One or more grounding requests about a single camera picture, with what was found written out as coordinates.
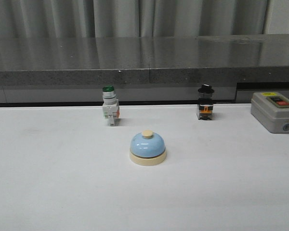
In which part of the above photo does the blue cream desk bell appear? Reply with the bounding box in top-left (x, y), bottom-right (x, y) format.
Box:
top-left (130, 130), bottom-right (167, 166)

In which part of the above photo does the dark granite counter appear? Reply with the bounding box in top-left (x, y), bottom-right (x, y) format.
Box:
top-left (0, 34), bottom-right (289, 87)

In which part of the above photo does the grey pleated curtain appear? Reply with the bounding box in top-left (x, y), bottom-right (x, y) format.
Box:
top-left (0, 0), bottom-right (289, 38)

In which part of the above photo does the green pushbutton switch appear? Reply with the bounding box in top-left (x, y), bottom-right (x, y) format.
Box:
top-left (102, 85), bottom-right (120, 126)

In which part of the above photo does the black rotary selector switch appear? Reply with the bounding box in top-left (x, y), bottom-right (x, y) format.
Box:
top-left (197, 84), bottom-right (214, 120)

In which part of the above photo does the grey on-off switch box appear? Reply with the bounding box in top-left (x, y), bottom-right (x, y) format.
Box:
top-left (250, 92), bottom-right (289, 133)

